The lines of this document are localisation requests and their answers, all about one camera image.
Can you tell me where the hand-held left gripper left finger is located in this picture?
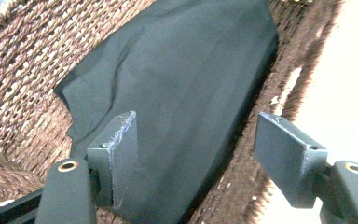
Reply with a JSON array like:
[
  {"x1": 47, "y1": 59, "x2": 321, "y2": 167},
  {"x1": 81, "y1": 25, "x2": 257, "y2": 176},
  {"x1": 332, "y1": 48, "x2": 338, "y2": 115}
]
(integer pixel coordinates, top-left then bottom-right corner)
[{"x1": 87, "y1": 110, "x2": 139, "y2": 209}]

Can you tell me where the brown woven basket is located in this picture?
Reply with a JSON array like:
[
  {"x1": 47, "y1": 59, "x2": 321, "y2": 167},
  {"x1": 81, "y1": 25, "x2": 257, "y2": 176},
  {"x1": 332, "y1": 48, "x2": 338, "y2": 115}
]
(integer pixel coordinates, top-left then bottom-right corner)
[{"x1": 0, "y1": 0, "x2": 346, "y2": 224}]

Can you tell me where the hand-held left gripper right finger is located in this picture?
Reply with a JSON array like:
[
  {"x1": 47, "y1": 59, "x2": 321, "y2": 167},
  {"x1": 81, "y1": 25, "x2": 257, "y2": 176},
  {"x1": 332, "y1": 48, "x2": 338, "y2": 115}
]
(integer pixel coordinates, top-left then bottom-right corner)
[{"x1": 253, "y1": 111, "x2": 329, "y2": 209}]

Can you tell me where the black cloth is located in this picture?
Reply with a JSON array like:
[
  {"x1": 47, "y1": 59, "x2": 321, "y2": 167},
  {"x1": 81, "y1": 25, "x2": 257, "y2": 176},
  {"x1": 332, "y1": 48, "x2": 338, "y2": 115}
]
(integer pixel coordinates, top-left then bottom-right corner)
[{"x1": 53, "y1": 0, "x2": 280, "y2": 224}]

